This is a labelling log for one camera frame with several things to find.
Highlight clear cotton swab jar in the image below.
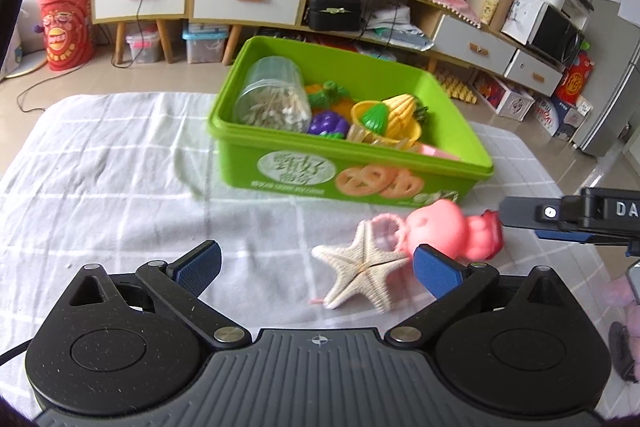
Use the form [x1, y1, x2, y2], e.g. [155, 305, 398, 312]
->
[232, 56, 312, 134]

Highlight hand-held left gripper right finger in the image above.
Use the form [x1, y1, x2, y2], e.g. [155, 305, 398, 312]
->
[386, 243, 573, 352]

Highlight red printed barrel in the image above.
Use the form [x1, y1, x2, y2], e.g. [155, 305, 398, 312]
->
[38, 0, 97, 74]

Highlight purple toy grapes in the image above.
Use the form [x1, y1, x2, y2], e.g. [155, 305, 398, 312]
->
[306, 108, 352, 141]

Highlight checked blanket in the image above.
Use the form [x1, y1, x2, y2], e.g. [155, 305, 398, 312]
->
[0, 91, 621, 360]

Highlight red gift box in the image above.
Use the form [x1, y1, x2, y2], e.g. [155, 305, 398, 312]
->
[551, 51, 597, 108]

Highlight green ribbed toy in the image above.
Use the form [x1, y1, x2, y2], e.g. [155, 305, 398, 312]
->
[359, 102, 392, 136]

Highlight white crate with toys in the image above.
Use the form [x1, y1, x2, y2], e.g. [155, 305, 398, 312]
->
[471, 71, 537, 124]

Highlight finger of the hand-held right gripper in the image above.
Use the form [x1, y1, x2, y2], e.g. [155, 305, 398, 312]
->
[499, 195, 601, 245]

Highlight clear storage box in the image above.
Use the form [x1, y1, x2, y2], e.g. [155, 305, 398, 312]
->
[125, 31, 163, 65]

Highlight grey refrigerator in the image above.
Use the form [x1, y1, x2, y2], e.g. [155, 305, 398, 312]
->
[579, 0, 640, 158]

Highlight black bag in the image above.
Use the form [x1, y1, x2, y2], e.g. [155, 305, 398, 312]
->
[305, 0, 363, 34]

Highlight yellow egg tray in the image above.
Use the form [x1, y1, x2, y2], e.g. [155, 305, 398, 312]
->
[436, 73, 479, 106]

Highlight folded fabric pile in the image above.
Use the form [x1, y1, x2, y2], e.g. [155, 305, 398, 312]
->
[364, 3, 434, 54]

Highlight pink pig toy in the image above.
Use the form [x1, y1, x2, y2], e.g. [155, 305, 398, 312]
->
[399, 198, 504, 266]

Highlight black power cable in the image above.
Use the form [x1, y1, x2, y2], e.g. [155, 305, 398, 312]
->
[16, 0, 156, 114]

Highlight black microwave oven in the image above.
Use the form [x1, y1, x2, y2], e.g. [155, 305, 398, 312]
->
[529, 3, 587, 68]

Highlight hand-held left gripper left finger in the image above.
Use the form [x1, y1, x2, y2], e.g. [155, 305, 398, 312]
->
[67, 241, 253, 353]

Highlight white starfish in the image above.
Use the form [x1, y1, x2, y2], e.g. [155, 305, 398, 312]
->
[311, 220, 414, 315]

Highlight blue white carton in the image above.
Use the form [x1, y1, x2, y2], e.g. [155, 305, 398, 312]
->
[534, 98, 594, 144]

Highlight yellow toy pot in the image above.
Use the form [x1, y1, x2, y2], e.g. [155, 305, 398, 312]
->
[349, 99, 422, 148]

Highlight orange toy pumpkin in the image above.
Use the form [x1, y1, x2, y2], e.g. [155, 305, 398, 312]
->
[305, 80, 354, 111]

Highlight blue lid storage box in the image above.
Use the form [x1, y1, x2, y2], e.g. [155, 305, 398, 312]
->
[181, 23, 229, 66]

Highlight yellow toy corn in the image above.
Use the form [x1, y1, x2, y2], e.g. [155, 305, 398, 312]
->
[381, 92, 430, 138]

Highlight green plastic box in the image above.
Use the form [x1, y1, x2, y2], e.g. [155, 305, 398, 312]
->
[207, 36, 495, 208]

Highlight low wooden cabinet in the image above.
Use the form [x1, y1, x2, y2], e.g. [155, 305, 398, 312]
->
[300, 0, 581, 100]

